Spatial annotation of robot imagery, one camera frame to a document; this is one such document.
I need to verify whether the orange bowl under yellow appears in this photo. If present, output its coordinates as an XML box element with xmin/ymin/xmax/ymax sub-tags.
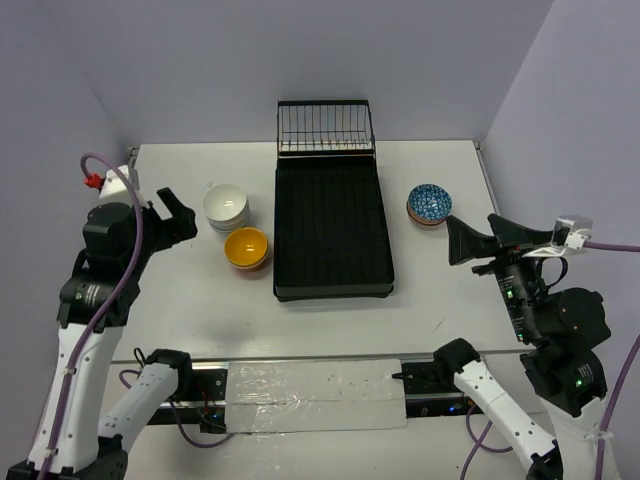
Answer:
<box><xmin>227</xmin><ymin>250</ymin><xmax>269</xmax><ymax>271</ymax></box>

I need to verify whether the white taped cover sheet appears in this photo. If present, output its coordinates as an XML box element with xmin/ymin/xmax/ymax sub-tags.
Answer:
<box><xmin>225</xmin><ymin>359</ymin><xmax>407</xmax><ymax>433</ymax></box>

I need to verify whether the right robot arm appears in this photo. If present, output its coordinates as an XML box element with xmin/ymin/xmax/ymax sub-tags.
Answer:
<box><xmin>434</xmin><ymin>214</ymin><xmax>620</xmax><ymax>479</ymax></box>

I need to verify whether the black dish rack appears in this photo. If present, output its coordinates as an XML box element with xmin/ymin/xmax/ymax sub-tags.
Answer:
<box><xmin>273</xmin><ymin>100</ymin><xmax>395</xmax><ymax>302</ymax></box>

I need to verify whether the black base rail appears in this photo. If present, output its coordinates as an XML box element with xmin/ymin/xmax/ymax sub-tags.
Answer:
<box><xmin>151</xmin><ymin>359</ymin><xmax>471</xmax><ymax>435</ymax></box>

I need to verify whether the white bowl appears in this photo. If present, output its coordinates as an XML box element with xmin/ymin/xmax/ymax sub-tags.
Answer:
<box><xmin>205</xmin><ymin>203</ymin><xmax>251</xmax><ymax>230</ymax></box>
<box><xmin>207</xmin><ymin>210</ymin><xmax>251</xmax><ymax>233</ymax></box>
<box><xmin>203</xmin><ymin>184</ymin><xmax>248</xmax><ymax>222</ymax></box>

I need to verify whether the brown bowl under blue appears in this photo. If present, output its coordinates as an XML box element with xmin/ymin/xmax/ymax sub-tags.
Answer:
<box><xmin>406</xmin><ymin>204</ymin><xmax>447</xmax><ymax>227</ymax></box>

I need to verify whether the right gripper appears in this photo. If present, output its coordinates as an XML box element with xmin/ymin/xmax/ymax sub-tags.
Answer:
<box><xmin>444</xmin><ymin>208</ymin><xmax>551</xmax><ymax>337</ymax></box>

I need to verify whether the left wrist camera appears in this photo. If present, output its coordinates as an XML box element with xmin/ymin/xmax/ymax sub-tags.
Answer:
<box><xmin>98</xmin><ymin>165</ymin><xmax>148</xmax><ymax>208</ymax></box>

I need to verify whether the blue patterned bowl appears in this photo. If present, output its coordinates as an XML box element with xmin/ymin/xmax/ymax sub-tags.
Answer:
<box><xmin>407</xmin><ymin>184</ymin><xmax>453</xmax><ymax>219</ymax></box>

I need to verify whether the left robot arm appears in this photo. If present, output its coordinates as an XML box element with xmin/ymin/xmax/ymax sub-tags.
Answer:
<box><xmin>7</xmin><ymin>188</ymin><xmax>197</xmax><ymax>479</ymax></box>

